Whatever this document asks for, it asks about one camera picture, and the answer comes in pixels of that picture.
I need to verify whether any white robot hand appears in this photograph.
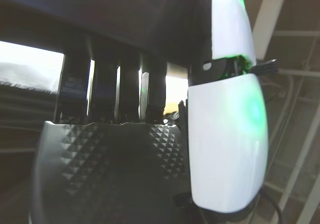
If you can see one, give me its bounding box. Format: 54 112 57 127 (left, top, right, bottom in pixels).
29 0 278 224

